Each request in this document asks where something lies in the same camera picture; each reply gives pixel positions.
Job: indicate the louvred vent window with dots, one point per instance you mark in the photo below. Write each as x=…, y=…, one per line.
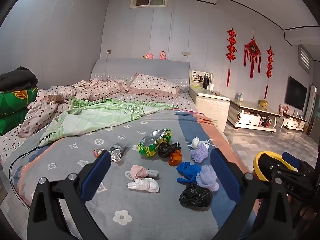
x=304, y=60

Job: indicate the pink and white plastic bag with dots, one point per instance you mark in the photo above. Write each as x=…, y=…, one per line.
x=137, y=171

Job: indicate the small black plastic bag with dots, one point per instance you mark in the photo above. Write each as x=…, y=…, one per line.
x=165, y=149

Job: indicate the red diamond knot decoration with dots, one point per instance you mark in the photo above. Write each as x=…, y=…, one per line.
x=253, y=47

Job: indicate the white coffee table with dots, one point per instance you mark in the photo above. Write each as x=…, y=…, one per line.
x=250, y=121

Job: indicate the standing air conditioner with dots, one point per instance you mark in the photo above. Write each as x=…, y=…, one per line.
x=312, y=102

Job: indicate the large black plastic bag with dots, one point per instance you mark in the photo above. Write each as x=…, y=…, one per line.
x=195, y=196

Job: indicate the polka dot fitted sheet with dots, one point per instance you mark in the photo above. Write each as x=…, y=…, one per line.
x=175, y=102

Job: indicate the yellow trash bin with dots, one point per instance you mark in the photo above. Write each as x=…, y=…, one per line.
x=256, y=166

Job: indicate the small clear bottle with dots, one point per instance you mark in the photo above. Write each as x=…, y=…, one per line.
x=241, y=97

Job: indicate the orange plastic bag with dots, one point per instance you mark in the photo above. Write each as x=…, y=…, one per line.
x=175, y=158

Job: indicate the small red wrapper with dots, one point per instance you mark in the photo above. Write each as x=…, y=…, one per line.
x=98, y=152

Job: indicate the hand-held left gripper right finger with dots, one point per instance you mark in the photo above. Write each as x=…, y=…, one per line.
x=225, y=172

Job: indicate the pink figurine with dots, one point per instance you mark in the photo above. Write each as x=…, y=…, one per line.
x=284, y=109

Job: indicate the dark folded cloth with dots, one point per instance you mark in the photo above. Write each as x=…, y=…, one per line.
x=15, y=78

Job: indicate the yellow toy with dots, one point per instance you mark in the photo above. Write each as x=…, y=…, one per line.
x=263, y=103

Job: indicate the purple foam fruit net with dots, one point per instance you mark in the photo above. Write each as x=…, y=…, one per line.
x=200, y=152
x=207, y=177

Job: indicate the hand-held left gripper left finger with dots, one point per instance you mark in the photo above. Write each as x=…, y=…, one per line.
x=96, y=173

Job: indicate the cabinet with painted panel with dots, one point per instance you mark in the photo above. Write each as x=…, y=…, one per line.
x=316, y=122

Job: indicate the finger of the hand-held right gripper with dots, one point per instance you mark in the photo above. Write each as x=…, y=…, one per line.
x=291, y=158
x=275, y=168

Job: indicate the grey padded headboard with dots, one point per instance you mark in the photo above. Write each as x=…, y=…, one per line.
x=140, y=66

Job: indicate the pink polka dot duvet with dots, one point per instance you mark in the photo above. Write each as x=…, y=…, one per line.
x=97, y=87

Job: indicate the toilet paper roll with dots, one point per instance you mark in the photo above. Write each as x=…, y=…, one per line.
x=212, y=87

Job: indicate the black bottle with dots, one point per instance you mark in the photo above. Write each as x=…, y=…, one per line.
x=205, y=82

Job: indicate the polka dot pillow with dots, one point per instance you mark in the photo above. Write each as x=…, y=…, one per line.
x=155, y=85

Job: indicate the white plastic bag pink stripe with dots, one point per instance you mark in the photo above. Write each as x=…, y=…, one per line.
x=145, y=185

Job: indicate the blue plastic bag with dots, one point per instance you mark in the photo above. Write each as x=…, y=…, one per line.
x=187, y=170

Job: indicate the wall television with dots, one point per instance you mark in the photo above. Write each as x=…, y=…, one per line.
x=296, y=93

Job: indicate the silver wrapper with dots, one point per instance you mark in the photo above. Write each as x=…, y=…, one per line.
x=118, y=148

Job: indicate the green foil snack bag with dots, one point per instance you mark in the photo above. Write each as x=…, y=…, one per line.
x=152, y=145

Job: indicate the white television stand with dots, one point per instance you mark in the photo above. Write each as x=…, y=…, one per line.
x=292, y=123

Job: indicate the green leaf print quilt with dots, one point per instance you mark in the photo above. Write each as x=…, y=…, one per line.
x=10, y=122
x=15, y=97

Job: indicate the pink plush toy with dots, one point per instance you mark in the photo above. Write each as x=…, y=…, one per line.
x=148, y=56
x=162, y=55

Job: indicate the green patterned blanket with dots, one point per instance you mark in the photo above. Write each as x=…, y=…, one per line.
x=100, y=115

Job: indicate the white knotted plastic bag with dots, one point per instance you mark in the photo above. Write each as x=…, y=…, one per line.
x=195, y=142

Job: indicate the white bedside cabinet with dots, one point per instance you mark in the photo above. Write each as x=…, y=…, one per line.
x=212, y=110

